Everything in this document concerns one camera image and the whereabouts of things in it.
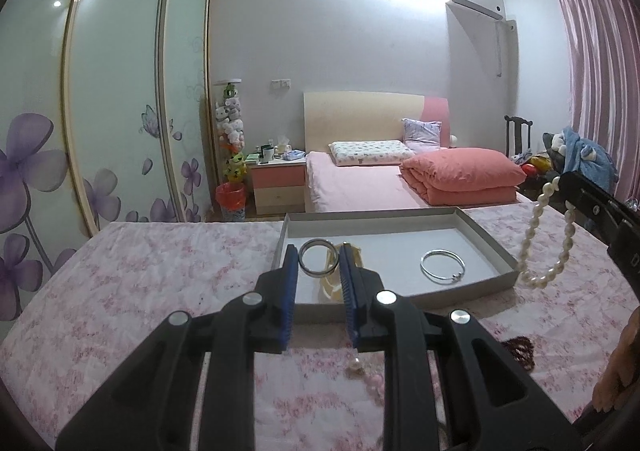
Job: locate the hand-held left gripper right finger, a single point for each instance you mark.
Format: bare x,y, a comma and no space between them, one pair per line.
350,303

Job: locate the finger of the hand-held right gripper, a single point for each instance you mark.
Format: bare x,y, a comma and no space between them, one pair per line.
592,203

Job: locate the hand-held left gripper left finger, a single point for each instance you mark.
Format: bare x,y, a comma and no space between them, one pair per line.
290,291

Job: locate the yellow bangle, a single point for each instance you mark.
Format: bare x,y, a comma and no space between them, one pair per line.
330,292

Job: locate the wide steel bangle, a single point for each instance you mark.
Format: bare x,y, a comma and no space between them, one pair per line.
320,241

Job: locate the grey cardboard tray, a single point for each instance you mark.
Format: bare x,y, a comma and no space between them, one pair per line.
390,241

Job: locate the person's right hand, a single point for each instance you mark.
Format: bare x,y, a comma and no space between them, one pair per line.
620,371

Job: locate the blue plush garment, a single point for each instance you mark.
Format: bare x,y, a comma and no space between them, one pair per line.
587,156

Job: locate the red and yellow toy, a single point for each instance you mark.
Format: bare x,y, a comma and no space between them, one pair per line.
536,165

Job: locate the dark wooden chair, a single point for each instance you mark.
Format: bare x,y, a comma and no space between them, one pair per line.
517,131

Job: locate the pink and beige nightstand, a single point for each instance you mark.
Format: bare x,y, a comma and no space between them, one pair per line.
277,186

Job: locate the red trash bin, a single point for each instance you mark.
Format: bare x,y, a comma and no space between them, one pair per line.
231,201

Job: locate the pink bed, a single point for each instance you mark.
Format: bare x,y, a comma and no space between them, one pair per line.
360,186

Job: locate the pink curtain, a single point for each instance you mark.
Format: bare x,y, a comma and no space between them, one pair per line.
600,81

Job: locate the folded coral quilt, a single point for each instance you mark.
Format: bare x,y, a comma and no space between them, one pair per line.
460,176

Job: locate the light blue cloth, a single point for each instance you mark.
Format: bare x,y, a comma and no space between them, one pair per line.
295,155

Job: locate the pink floral bedsheet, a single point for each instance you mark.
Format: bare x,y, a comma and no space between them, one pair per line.
150,281

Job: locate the tissue box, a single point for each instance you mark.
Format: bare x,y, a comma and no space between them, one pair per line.
283,147

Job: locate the white patterned pillow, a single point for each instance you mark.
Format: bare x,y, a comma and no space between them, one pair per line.
367,152

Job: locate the plush toy tower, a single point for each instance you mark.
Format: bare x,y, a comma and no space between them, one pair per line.
231,131

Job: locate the white pipe conduit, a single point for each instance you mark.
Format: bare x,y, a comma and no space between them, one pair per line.
500,46

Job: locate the lilac pillow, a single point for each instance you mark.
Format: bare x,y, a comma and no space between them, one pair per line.
421,133

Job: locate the beige and pink headboard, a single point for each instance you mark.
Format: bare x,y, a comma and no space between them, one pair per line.
360,116

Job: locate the floral sliding door wardrobe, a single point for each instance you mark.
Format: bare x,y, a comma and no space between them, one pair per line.
120,81

